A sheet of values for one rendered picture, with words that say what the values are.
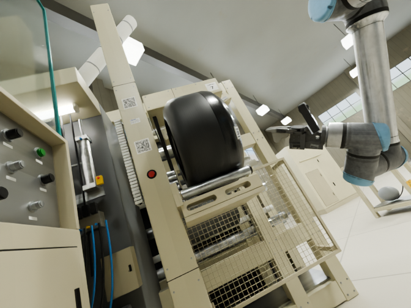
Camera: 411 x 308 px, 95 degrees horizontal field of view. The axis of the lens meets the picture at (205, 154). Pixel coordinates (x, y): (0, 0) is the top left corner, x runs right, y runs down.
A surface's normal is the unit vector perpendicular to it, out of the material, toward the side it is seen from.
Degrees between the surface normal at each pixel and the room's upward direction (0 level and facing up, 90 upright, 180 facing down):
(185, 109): 79
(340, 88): 90
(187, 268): 90
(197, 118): 92
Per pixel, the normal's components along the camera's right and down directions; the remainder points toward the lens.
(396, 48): -0.66, -0.02
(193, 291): 0.07, -0.42
